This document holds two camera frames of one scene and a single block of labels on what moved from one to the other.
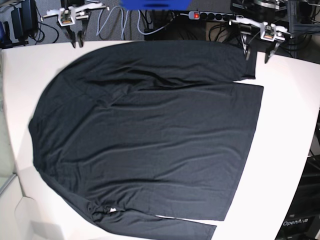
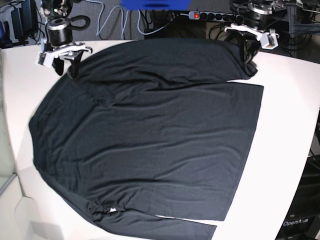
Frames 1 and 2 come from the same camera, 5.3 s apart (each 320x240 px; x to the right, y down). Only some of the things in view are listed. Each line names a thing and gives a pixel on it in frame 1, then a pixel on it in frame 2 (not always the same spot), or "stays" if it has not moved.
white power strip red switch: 211,16 stays
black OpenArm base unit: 302,222 stays
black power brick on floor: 24,20 stays
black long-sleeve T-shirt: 128,132 stays
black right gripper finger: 81,33 → 73,70
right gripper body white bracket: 67,16 → 45,57
